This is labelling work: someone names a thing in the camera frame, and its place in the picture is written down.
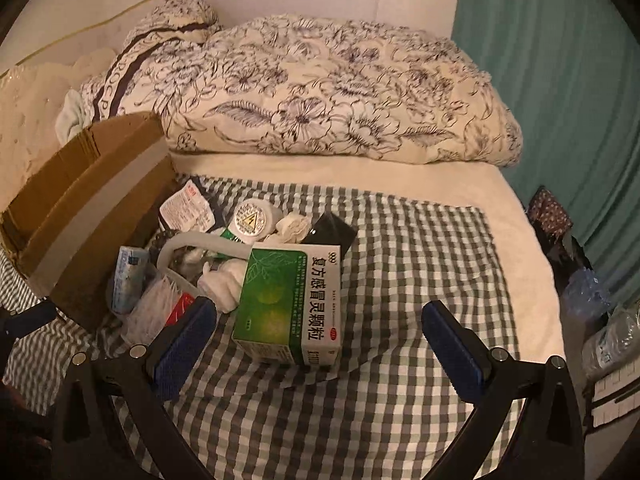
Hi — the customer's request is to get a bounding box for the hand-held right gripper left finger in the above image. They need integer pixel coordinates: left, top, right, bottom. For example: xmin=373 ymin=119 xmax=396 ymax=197
xmin=50 ymin=296 xmax=221 ymax=480

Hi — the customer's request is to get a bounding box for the light green towel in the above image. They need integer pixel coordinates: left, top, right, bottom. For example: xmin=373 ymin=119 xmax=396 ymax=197
xmin=55 ymin=92 xmax=95 ymax=143

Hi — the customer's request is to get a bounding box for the white ribbed box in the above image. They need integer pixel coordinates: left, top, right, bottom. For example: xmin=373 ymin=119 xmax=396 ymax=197
xmin=590 ymin=367 xmax=640 ymax=428

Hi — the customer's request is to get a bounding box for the blue plastic bag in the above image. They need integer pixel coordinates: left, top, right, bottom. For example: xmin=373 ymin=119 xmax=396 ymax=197
xmin=562 ymin=267 xmax=613 ymax=318

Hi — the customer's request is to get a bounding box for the floral duvet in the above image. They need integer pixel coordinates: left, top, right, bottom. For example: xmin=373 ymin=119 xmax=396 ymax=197
xmin=117 ymin=16 xmax=523 ymax=168

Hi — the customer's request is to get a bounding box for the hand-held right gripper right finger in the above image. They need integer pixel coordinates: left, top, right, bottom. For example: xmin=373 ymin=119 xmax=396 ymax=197
xmin=421 ymin=300 xmax=586 ymax=480

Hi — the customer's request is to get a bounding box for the floral pillow with dark stripe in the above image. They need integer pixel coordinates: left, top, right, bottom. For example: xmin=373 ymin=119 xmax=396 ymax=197
xmin=80 ymin=0 xmax=223 ymax=123

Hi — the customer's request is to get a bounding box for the small red packet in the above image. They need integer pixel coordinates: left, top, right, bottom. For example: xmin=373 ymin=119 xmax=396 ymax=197
xmin=167 ymin=294 xmax=196 ymax=326

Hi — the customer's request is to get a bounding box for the blue and white tissue pack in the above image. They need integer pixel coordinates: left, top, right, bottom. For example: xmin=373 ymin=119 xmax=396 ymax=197
xmin=112 ymin=246 xmax=151 ymax=316

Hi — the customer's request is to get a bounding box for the white cloth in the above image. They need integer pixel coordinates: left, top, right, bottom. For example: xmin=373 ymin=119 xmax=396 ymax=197
xmin=197 ymin=255 xmax=248 ymax=316

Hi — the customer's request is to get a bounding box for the cream knotted cloth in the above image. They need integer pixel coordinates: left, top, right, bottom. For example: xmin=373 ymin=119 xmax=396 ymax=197
xmin=274 ymin=212 xmax=317 ymax=243

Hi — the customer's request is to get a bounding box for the brown cardboard box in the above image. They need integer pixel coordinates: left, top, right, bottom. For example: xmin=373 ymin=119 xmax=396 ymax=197
xmin=0 ymin=111 xmax=176 ymax=331

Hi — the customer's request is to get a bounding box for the green and white medicine box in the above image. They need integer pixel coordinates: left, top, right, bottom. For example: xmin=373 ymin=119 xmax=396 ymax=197
xmin=231 ymin=244 xmax=343 ymax=367

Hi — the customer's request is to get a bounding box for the green checked cloth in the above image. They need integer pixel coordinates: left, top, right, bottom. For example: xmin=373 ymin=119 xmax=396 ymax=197
xmin=0 ymin=175 xmax=526 ymax=480

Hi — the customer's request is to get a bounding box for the white round jar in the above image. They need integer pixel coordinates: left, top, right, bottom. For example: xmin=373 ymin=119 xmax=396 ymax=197
xmin=231 ymin=200 xmax=280 ymax=243

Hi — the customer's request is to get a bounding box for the dark clothes pile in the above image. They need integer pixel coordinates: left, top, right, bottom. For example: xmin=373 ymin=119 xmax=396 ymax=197
xmin=545 ymin=235 xmax=596 ymax=281

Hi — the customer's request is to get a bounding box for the clear bag of cotton swabs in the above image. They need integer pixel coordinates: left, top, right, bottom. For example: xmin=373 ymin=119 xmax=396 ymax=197
xmin=120 ymin=272 xmax=201 ymax=346

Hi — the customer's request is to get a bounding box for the clear plastic wrapped bundle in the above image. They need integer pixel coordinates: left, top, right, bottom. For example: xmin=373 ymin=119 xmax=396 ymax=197
xmin=582 ymin=302 xmax=640 ymax=378

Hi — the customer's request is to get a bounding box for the cream tufted headboard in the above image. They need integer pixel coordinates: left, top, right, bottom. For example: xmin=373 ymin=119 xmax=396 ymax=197
xmin=0 ymin=47 xmax=126 ymax=211

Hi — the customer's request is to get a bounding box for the dark bead bracelet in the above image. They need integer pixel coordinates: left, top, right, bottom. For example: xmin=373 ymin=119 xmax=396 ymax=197
xmin=150 ymin=230 xmax=176 ymax=256

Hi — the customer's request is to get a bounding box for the white packet with red label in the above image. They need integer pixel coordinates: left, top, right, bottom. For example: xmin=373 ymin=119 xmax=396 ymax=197
xmin=159 ymin=181 xmax=217 ymax=233

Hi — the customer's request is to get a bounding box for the teal curtain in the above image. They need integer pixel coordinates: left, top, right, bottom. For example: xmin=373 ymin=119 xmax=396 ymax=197
xmin=450 ymin=0 xmax=640 ymax=311

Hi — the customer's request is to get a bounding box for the dark patterned bag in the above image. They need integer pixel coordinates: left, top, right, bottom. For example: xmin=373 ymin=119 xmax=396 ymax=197
xmin=527 ymin=186 xmax=573 ymax=241

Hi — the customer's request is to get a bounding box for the black pouch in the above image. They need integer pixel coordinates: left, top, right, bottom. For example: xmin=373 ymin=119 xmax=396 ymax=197
xmin=310 ymin=211 xmax=357 ymax=256

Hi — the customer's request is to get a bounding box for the white curved band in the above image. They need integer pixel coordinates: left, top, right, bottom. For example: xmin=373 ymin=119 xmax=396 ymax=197
xmin=157 ymin=232 xmax=253 ymax=268

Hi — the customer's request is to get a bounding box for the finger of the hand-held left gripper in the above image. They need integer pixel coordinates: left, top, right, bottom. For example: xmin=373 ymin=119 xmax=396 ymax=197
xmin=0 ymin=300 xmax=57 ymax=346

